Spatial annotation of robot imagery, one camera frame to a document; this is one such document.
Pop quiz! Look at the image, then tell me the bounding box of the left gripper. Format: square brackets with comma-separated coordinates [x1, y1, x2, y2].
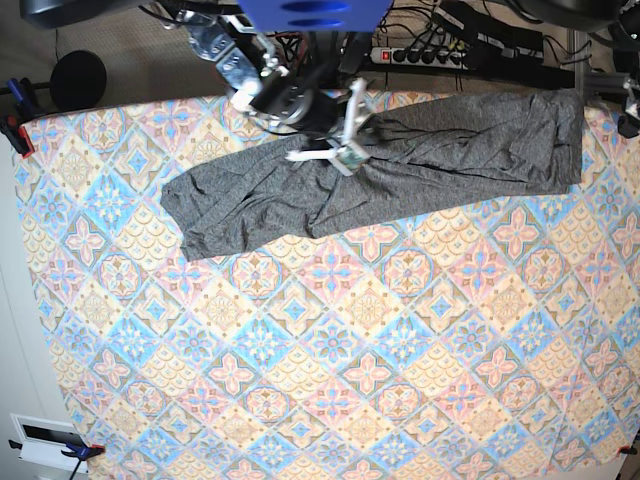
[618, 80, 639, 139]

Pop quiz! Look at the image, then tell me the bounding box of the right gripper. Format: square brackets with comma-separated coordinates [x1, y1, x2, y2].
[285, 78, 381, 176]

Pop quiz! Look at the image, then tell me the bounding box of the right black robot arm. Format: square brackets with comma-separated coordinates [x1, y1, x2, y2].
[160, 1, 376, 176]

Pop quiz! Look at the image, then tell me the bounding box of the red blue table clamp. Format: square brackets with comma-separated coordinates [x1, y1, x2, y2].
[1, 77, 41, 158]

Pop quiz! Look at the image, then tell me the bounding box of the orange blue corner clamp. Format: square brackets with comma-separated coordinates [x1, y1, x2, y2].
[8, 440, 105, 479]

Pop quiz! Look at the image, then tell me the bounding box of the grey t-shirt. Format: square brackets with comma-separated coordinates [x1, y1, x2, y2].
[160, 90, 584, 261]

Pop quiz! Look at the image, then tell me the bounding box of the white wall outlet box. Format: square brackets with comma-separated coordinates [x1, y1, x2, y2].
[10, 413, 83, 473]

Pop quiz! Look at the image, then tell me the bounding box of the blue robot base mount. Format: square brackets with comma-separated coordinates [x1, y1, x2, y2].
[238, 0, 392, 33]

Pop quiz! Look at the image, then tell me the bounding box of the black round stool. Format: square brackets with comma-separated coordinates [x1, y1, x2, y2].
[49, 50, 107, 112]

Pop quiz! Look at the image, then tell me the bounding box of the patterned colourful tablecloth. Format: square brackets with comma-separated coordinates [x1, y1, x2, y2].
[14, 98, 639, 479]

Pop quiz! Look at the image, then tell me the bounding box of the black power strip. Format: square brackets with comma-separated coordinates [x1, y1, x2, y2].
[370, 47, 468, 70]

